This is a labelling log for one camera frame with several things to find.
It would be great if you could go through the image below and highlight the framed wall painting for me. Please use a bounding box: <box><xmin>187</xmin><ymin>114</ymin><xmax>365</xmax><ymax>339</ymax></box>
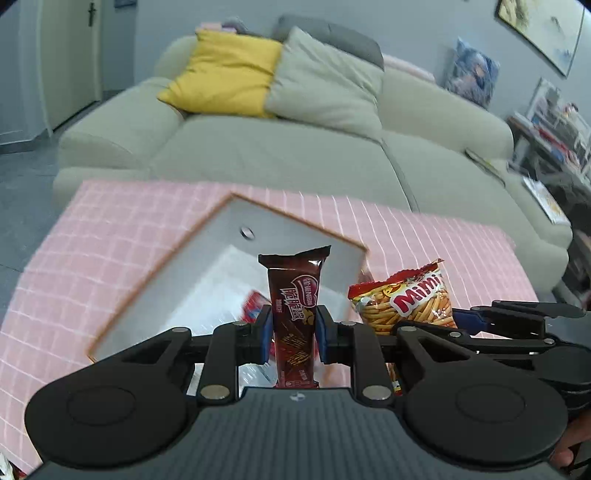
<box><xmin>495</xmin><ymin>0</ymin><xmax>586</xmax><ymax>77</ymax></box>

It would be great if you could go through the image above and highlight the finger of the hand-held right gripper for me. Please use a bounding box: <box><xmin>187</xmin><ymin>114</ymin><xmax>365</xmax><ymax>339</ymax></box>
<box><xmin>455</xmin><ymin>332</ymin><xmax>559</xmax><ymax>354</ymax></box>
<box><xmin>452</xmin><ymin>299</ymin><xmax>588</xmax><ymax>334</ymax></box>

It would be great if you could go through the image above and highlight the beige pillow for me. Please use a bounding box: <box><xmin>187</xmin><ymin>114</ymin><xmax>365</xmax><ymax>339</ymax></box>
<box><xmin>264</xmin><ymin>26</ymin><xmax>385</xmax><ymax>144</ymax></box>

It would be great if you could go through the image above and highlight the white door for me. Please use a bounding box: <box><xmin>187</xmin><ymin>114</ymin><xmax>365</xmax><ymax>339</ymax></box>
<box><xmin>39</xmin><ymin>0</ymin><xmax>102</xmax><ymax>134</ymax></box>

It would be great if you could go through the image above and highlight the cluttered bookshelf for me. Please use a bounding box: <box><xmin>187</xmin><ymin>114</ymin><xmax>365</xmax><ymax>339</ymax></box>
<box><xmin>508</xmin><ymin>78</ymin><xmax>591</xmax><ymax>185</ymax></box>

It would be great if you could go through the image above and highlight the person's right hand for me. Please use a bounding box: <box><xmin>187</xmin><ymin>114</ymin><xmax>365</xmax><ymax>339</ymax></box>
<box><xmin>549</xmin><ymin>415</ymin><xmax>591</xmax><ymax>476</ymax></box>

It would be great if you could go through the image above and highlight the red packet with clear window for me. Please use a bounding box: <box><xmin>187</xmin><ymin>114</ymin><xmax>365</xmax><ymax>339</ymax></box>
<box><xmin>240</xmin><ymin>290</ymin><xmax>274</xmax><ymax>358</ymax></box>

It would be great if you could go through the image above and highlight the yellow pillow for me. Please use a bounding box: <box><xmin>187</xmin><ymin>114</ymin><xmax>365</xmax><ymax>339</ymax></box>
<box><xmin>157</xmin><ymin>28</ymin><xmax>283</xmax><ymax>117</ymax></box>

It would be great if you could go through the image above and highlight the pink blanket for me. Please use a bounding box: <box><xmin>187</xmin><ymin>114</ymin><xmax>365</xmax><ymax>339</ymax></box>
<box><xmin>382</xmin><ymin>53</ymin><xmax>437</xmax><ymax>84</ymax></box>

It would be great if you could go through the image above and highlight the white storage box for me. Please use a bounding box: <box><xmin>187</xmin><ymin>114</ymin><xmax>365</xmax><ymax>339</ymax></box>
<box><xmin>87</xmin><ymin>194</ymin><xmax>370</xmax><ymax>393</ymax></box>

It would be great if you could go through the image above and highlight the beige sofa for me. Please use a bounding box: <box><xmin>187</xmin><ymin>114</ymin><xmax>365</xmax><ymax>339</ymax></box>
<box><xmin>53</xmin><ymin>28</ymin><xmax>573</xmax><ymax>296</ymax></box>

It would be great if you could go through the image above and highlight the pink checkered tablecloth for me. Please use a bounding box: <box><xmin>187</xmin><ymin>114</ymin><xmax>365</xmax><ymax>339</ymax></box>
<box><xmin>0</xmin><ymin>180</ymin><xmax>539</xmax><ymax>476</ymax></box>

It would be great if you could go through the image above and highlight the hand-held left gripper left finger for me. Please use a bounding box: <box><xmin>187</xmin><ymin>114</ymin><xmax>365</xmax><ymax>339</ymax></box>
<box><xmin>95</xmin><ymin>305</ymin><xmax>273</xmax><ymax>402</ymax></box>

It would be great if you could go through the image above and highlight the white magazine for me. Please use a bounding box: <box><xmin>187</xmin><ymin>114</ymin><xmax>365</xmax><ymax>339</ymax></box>
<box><xmin>522</xmin><ymin>175</ymin><xmax>572</xmax><ymax>226</ymax></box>

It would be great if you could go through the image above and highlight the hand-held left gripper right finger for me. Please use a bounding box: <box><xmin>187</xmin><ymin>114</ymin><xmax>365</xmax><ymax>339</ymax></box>
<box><xmin>316</xmin><ymin>305</ymin><xmax>504</xmax><ymax>402</ymax></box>

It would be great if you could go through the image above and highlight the red stick snack packet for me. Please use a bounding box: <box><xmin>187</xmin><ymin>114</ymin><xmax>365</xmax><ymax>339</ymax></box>
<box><xmin>348</xmin><ymin>259</ymin><xmax>459</xmax><ymax>395</ymax></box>

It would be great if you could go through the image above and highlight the grey houndstooth pillow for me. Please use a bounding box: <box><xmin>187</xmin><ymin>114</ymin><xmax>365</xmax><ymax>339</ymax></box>
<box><xmin>271</xmin><ymin>14</ymin><xmax>385</xmax><ymax>70</ymax></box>

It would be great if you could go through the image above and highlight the brown chocolate wafer bar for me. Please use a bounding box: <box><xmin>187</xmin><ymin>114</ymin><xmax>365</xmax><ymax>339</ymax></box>
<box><xmin>257</xmin><ymin>246</ymin><xmax>332</xmax><ymax>389</ymax></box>

